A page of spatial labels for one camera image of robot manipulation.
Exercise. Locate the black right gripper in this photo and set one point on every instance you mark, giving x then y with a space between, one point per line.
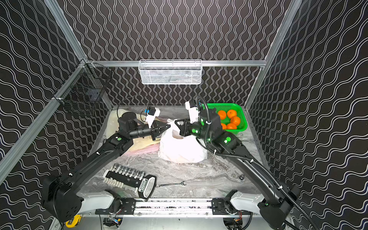
186 127

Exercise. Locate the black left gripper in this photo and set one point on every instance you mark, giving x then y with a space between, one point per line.
155 131

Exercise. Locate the white plastic bag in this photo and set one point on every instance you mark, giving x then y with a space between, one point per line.
178 149

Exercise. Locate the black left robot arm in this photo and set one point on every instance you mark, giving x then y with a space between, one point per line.
60 194

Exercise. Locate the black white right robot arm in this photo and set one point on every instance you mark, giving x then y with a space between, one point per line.
277 199

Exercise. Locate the pink plastic bag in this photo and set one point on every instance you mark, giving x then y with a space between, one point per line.
136 128

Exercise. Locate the orange centre left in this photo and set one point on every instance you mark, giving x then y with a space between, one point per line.
222 114

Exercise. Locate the green plastic basket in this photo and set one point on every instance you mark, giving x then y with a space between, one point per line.
226 107

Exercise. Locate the orange front centre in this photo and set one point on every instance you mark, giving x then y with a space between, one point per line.
231 126

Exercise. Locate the yellow plastic bag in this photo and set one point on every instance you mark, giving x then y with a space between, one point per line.
140 146

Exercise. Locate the orange middle back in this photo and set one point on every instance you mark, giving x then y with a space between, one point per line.
231 113

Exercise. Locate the orange front right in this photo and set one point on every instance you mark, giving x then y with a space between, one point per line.
236 120

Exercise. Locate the steel combination wrench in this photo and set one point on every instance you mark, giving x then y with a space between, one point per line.
183 183

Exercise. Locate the socket set holder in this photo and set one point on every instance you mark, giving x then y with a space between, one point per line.
120 176

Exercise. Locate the yellow tape measure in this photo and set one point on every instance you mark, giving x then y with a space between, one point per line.
73 222

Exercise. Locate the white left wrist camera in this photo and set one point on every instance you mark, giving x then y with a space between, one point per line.
151 114

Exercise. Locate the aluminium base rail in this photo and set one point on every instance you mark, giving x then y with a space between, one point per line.
172 207

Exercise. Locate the black wire basket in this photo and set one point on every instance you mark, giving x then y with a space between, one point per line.
87 94

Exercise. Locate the aluminium corner post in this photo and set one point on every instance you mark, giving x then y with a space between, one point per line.
279 37

